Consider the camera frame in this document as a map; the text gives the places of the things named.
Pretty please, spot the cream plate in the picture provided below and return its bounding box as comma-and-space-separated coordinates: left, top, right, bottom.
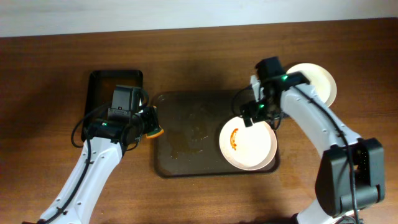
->
219, 117, 277, 171
287, 63, 337, 107

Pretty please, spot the green orange sponge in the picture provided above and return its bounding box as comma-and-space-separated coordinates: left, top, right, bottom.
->
146, 128, 164, 139

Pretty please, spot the brown serving tray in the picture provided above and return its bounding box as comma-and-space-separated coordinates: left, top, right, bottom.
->
152, 89, 280, 179

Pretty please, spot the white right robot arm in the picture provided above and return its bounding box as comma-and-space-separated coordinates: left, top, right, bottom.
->
240, 72, 386, 223

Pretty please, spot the black water basin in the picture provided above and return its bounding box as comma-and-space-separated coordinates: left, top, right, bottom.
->
81, 70, 149, 142

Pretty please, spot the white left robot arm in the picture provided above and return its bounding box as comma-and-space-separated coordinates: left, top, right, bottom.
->
38, 106, 164, 223

